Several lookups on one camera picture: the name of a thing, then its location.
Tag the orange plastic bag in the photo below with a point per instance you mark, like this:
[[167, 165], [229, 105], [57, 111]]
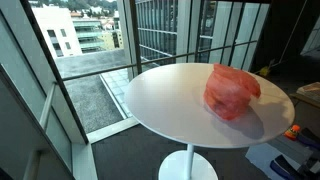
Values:
[[230, 93]]

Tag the small yellow object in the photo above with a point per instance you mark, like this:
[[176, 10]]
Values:
[[265, 71]]

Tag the white floor mat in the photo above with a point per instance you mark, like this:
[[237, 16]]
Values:
[[260, 156]]

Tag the orange yellow toy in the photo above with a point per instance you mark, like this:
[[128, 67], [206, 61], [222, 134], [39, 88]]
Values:
[[292, 132]]

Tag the thin white pole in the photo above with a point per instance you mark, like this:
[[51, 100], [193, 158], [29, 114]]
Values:
[[293, 33]]

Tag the black blue shoe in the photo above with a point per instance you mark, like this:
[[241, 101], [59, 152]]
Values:
[[283, 166]]

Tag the wooden box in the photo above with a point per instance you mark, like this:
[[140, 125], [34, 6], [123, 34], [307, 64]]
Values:
[[311, 91]]

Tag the dark horizontal window rail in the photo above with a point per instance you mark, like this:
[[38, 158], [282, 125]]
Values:
[[100, 70]]

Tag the white table pedestal base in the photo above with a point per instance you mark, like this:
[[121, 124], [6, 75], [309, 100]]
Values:
[[187, 166]]

